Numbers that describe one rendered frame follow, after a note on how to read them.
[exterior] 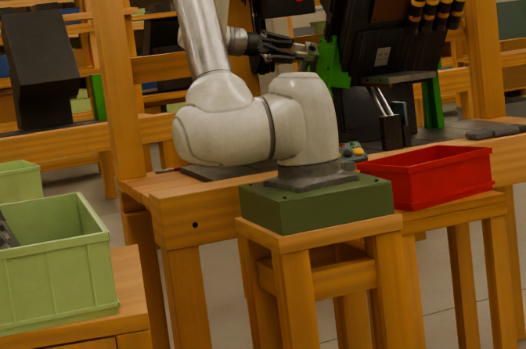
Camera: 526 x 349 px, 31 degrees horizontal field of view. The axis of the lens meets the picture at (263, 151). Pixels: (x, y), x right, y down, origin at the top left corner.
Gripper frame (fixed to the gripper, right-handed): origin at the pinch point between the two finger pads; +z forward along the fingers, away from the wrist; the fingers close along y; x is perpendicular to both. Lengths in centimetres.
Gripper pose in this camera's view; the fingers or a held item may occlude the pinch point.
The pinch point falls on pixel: (303, 52)
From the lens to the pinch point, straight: 311.3
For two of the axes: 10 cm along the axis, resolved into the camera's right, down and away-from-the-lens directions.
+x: -3.2, 6.3, 7.1
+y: -1.3, -7.7, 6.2
